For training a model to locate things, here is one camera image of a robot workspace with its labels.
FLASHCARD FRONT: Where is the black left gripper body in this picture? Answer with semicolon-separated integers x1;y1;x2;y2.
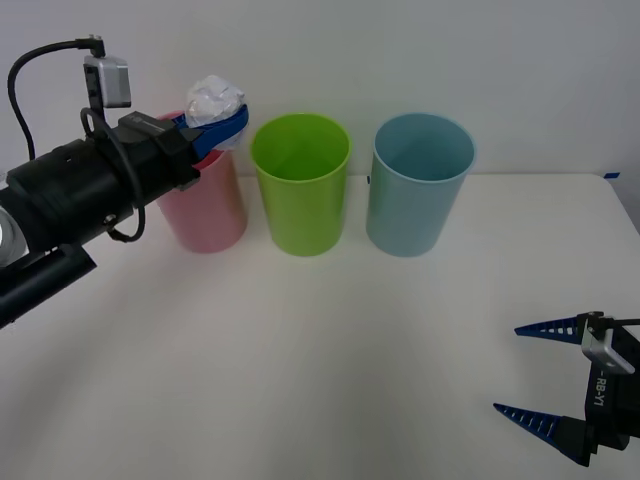
117;112;202;193

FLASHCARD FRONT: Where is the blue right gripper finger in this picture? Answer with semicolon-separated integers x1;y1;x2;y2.
492;402;601;469
514;313;585;347

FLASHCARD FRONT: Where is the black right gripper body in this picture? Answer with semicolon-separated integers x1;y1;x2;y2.
581;323;640;452

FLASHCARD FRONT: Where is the white paper ball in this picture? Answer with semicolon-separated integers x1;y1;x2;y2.
184;74;248;152

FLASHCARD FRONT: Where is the pink plastic bin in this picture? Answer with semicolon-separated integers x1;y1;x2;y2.
152;110;250;255

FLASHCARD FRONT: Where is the green plastic bin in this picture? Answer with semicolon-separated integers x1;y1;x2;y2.
249;112;353;258

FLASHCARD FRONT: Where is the pale blue plastic bin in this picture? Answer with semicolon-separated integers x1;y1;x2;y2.
365;112;478;259

